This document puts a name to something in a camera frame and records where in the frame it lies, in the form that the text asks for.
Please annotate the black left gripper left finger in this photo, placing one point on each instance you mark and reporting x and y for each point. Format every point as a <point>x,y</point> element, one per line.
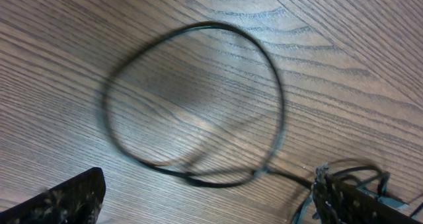
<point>75,201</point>

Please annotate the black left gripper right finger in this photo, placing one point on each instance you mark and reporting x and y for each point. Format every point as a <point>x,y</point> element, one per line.
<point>350,204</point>

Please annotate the thin black cable silver tip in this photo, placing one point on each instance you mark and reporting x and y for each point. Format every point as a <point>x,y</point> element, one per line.
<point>190,178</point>

